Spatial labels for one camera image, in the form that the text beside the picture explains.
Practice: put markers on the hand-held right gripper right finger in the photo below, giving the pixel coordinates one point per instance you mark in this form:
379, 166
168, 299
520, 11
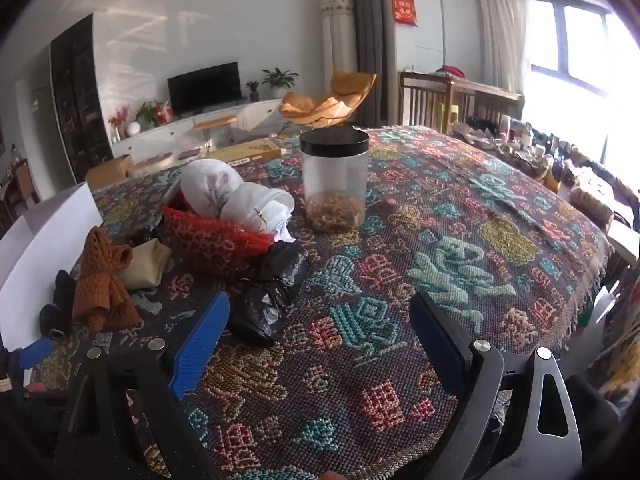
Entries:
440, 340

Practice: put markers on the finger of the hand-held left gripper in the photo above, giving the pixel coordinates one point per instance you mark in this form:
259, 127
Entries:
35, 353

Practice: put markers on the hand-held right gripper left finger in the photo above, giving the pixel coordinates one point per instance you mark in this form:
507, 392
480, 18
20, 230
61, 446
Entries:
200, 345

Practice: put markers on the white fluffy towel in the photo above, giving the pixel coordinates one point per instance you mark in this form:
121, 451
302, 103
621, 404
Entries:
260, 207
207, 187

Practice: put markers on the black knitted cloth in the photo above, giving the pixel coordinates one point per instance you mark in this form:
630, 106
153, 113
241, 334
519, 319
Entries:
60, 305

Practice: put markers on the black plastic bag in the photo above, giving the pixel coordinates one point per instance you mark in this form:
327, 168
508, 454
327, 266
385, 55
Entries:
285, 267
257, 315

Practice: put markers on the colourful patterned woven tablecloth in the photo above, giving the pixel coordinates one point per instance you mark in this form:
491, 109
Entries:
400, 270

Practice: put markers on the brown knitted scarf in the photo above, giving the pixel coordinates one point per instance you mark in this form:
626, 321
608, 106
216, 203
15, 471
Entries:
102, 285

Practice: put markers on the orange fish plush toy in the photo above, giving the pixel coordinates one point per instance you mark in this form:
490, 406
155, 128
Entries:
210, 245

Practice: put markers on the clear jar with black lid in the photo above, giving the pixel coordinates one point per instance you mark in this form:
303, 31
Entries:
334, 180

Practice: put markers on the flat cardboard box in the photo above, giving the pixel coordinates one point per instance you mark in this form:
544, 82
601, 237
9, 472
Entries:
250, 151

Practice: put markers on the white television cabinet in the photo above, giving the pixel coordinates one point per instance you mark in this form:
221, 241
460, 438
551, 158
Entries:
150, 140

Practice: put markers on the row of bottles and jars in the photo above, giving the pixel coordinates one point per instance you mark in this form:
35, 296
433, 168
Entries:
540, 145

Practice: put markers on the wooden stool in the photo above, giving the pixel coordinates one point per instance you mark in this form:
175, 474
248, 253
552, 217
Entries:
216, 121

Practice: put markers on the white round vase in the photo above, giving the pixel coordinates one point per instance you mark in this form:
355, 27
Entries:
133, 129

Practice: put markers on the red decoration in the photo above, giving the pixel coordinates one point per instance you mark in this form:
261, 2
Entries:
163, 114

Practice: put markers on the bushy green potted plant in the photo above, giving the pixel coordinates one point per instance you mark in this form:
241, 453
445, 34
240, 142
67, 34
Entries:
147, 112

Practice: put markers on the red flower plant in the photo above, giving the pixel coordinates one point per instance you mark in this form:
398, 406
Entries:
119, 120

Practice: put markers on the wooden chair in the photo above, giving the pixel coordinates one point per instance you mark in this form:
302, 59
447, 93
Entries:
450, 100

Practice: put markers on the flat screen television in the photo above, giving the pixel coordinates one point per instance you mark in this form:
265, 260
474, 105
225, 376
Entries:
204, 87

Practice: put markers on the dark display cabinet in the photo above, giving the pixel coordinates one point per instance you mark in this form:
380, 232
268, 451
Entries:
82, 100

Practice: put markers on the small green potted plant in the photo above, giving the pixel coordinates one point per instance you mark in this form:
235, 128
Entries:
253, 90

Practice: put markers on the orange lounge chair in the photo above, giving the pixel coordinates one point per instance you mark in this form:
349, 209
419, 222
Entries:
325, 102

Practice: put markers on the red cloth item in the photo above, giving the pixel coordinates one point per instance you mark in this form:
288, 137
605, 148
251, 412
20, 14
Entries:
450, 71

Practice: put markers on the large green potted plant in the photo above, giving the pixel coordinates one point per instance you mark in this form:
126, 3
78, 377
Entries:
280, 79

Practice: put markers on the white standing air conditioner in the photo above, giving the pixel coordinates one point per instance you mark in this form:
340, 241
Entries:
339, 60

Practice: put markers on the grey curtain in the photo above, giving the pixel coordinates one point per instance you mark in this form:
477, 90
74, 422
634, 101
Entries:
370, 35

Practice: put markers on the white curtain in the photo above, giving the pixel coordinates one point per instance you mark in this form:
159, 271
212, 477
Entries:
502, 30

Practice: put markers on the window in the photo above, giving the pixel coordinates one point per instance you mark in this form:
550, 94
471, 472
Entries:
580, 45

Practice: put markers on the red wall calendar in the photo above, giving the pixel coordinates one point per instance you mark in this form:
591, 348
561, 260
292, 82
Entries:
405, 7

